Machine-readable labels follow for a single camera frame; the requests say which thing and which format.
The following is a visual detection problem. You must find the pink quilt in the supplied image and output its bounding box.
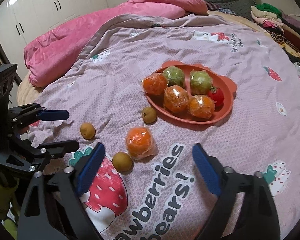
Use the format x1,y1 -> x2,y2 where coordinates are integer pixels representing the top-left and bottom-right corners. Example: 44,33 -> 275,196
24,0 -> 208,88

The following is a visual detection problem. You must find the purple strawberry bear blanket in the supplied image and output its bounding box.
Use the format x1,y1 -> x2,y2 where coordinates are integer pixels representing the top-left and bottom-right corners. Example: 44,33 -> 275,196
29,15 -> 300,239

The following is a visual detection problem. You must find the red tomato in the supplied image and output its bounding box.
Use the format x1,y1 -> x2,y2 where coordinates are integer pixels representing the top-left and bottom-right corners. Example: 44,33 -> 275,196
207,87 -> 224,108

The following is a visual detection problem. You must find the stack of folded clothes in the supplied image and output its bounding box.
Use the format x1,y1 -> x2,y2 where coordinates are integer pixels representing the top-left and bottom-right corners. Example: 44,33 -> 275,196
251,3 -> 300,63

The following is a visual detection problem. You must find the black camera module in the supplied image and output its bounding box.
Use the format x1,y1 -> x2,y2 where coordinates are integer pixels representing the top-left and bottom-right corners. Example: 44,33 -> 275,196
0,64 -> 17,129

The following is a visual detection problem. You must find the small orange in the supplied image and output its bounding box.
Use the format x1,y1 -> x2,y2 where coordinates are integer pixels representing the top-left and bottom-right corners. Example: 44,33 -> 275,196
188,95 -> 215,119

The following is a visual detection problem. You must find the large green fruit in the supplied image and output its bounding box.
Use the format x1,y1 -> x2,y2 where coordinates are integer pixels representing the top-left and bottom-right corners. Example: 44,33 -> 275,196
162,66 -> 185,88

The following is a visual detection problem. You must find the white wardrobe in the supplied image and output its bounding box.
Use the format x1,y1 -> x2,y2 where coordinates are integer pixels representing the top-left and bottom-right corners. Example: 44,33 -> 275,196
0,0 -> 108,79

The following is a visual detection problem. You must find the orange bear-shaped plate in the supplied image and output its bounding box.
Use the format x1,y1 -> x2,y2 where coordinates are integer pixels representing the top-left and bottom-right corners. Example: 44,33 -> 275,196
145,61 -> 237,126

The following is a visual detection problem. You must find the green sleeve forearm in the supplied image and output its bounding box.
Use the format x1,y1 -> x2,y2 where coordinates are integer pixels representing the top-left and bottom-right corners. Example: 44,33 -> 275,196
0,172 -> 20,239

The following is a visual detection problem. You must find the beige bed sheet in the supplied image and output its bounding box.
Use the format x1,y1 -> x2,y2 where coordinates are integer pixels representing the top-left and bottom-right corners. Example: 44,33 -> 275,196
17,72 -> 43,106

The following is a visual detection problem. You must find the small brown longan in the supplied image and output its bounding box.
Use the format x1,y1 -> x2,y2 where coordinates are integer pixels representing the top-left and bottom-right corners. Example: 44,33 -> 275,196
141,107 -> 157,124

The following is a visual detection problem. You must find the small green fruit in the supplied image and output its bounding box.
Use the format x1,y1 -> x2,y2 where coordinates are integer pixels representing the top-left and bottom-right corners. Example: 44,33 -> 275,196
190,70 -> 213,95

